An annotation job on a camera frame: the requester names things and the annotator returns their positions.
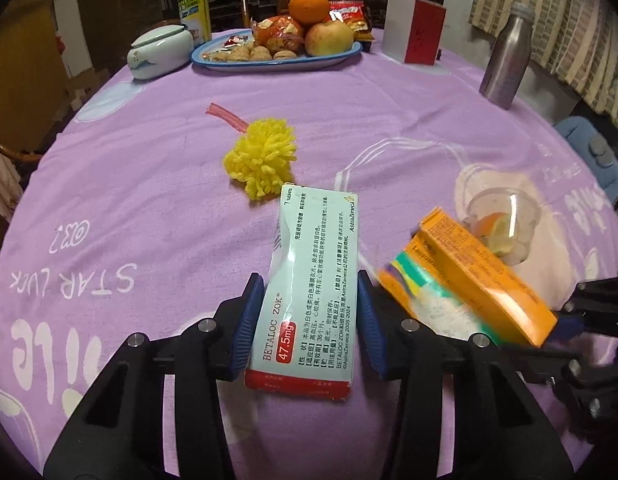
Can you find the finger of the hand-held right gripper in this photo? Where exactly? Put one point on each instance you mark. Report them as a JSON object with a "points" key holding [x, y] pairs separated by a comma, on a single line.
{"points": [[569, 322], [564, 365]]}

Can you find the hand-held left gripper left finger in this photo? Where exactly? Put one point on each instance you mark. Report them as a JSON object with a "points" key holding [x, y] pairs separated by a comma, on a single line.
{"points": [[246, 330]]}

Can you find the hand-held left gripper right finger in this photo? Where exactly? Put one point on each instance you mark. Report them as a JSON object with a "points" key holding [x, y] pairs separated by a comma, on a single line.
{"points": [[371, 330]]}

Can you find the white and red medicine box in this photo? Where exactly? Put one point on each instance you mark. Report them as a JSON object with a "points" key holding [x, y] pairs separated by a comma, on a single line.
{"points": [[314, 260]]}

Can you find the orange medicine box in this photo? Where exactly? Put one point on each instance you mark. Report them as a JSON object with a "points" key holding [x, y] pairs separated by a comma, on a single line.
{"points": [[479, 270]]}

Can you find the fruit peel pieces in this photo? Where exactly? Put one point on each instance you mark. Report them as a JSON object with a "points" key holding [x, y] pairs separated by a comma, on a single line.
{"points": [[494, 230]]}

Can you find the clear plastic cup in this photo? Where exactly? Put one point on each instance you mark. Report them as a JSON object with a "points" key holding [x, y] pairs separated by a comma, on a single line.
{"points": [[526, 210]]}

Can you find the yellow yarn pompom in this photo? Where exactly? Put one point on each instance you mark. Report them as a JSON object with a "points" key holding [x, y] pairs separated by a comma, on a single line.
{"points": [[261, 160]]}

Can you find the purple printed tablecloth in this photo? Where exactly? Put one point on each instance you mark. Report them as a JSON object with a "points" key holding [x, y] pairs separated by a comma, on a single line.
{"points": [[139, 185]]}

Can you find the blue cushioned stool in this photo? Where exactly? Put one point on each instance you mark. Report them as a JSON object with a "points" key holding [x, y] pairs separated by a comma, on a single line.
{"points": [[579, 135]]}

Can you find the stainless steel bottle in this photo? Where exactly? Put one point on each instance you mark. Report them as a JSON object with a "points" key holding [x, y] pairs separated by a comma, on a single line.
{"points": [[506, 60]]}

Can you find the blue oval plate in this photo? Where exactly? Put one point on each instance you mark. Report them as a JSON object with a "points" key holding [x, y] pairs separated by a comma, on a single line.
{"points": [[309, 62]]}

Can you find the pile of walnuts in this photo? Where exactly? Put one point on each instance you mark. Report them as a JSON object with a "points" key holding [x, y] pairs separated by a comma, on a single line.
{"points": [[249, 54]]}

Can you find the small red candy wrapper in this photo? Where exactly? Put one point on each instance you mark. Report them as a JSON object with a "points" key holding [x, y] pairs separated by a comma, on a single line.
{"points": [[233, 41]]}

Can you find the white ceramic lidded jar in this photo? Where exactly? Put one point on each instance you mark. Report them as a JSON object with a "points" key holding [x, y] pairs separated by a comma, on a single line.
{"points": [[159, 52]]}

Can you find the yellow apple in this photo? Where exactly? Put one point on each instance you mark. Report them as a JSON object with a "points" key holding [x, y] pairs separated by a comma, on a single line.
{"points": [[329, 39]]}

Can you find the striped curtain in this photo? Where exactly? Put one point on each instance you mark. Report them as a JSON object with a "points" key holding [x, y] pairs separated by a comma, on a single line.
{"points": [[564, 25]]}

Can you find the wrapped red apple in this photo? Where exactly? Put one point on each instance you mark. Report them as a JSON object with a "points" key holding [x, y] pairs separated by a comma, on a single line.
{"points": [[279, 34]]}

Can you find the wooden armchair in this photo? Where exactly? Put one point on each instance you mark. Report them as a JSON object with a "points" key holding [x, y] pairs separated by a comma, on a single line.
{"points": [[9, 147]]}

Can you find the red snack packet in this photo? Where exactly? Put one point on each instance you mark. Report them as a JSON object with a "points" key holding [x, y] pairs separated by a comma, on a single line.
{"points": [[354, 20]]}

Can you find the orange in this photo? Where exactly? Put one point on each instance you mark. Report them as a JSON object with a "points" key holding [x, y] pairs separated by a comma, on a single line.
{"points": [[309, 7]]}

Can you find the yellow-green spray can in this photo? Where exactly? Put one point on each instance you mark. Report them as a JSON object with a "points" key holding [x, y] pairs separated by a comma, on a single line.
{"points": [[191, 0]]}

